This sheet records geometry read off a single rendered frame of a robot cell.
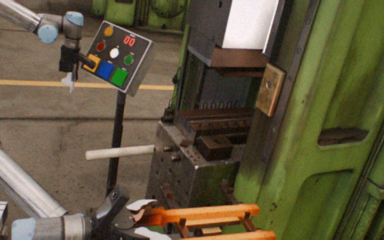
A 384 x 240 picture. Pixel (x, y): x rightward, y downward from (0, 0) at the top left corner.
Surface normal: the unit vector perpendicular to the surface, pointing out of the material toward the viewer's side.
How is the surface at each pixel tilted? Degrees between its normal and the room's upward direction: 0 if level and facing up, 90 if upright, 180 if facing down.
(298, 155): 89
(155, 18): 90
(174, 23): 90
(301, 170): 90
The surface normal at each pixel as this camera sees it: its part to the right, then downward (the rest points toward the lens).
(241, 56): 0.45, 0.47
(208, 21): -0.87, 0.06
